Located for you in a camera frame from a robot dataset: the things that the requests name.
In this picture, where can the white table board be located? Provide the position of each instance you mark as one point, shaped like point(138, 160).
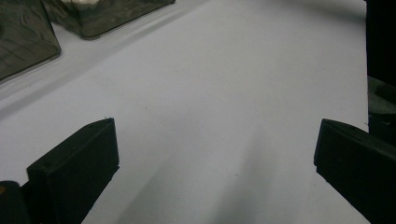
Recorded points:
point(218, 93)

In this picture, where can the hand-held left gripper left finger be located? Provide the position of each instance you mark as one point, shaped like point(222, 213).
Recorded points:
point(74, 174)

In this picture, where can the smoky clear plastic bin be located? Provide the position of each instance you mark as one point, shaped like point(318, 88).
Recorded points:
point(21, 37)
point(118, 15)

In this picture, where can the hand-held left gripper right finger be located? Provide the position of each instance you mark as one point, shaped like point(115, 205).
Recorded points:
point(358, 168)

